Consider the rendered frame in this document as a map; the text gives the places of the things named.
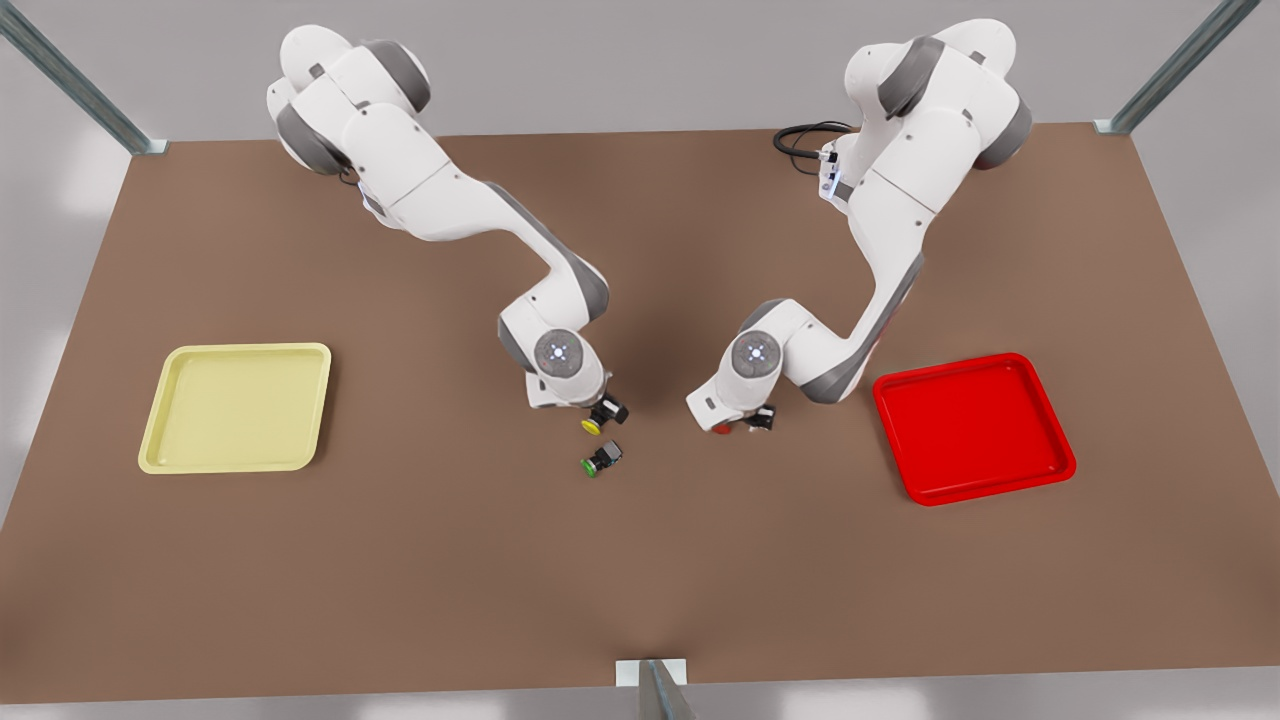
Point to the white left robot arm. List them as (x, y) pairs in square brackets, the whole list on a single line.
[(900, 200)]

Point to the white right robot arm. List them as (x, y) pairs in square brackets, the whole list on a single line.
[(420, 180)]

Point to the red square tray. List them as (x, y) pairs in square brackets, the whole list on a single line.
[(972, 428)]

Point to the pale yellow square tray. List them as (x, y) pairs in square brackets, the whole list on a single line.
[(236, 408)]

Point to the yellow-capped black switch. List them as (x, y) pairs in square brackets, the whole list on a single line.
[(605, 413)]

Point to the green-capped black switch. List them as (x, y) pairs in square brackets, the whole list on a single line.
[(603, 458)]

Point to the red-capped black switch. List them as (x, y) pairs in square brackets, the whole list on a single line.
[(763, 418)]

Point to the silver frame post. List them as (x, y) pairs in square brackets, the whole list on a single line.
[(655, 690), (1175, 70), (70, 75)]

